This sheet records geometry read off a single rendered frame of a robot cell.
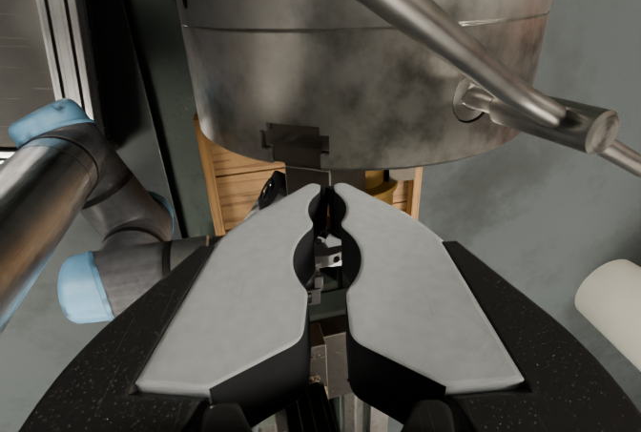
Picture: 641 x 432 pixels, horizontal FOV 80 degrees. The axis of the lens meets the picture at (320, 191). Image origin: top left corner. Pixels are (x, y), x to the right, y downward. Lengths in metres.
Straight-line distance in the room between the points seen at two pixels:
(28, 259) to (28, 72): 1.06
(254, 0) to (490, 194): 1.92
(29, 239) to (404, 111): 0.27
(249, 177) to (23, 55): 0.87
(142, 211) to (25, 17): 0.90
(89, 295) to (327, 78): 0.33
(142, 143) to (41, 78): 0.39
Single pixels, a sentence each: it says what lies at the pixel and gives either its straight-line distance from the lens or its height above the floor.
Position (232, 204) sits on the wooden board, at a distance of 0.65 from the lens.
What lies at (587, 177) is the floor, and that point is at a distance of 2.48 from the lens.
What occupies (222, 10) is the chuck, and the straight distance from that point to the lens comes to 0.28.
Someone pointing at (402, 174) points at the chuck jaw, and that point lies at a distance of 0.43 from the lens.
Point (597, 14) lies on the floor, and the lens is 2.14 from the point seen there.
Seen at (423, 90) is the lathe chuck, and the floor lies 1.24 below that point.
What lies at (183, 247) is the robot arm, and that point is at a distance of 0.44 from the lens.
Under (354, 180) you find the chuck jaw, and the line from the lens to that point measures 0.36.
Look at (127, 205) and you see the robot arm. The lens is 0.51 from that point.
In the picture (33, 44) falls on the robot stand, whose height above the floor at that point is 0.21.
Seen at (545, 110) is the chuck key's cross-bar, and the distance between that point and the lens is 0.21.
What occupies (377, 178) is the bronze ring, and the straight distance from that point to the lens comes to 0.42.
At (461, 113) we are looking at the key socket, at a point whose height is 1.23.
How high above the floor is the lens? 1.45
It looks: 60 degrees down
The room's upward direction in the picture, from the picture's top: 152 degrees clockwise
